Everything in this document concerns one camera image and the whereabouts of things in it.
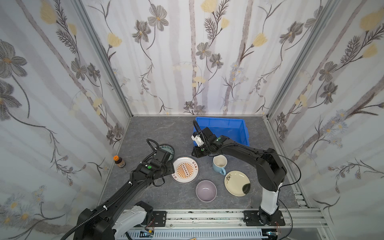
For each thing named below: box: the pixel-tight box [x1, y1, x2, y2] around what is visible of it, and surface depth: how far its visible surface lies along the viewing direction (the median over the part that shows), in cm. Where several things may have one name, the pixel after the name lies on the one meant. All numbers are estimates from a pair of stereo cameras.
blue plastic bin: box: [195, 116, 250, 147], surface depth 113 cm
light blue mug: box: [212, 154, 228, 176], surface depth 86 cm
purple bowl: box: [195, 180, 218, 203], surface depth 82 cm
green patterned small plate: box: [158, 144, 175, 162], surface depth 103 cm
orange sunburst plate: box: [171, 156, 200, 185], surface depth 92 cm
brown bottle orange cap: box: [113, 155, 126, 168], surface depth 90 cm
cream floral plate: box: [224, 170, 251, 197], surface depth 88 cm
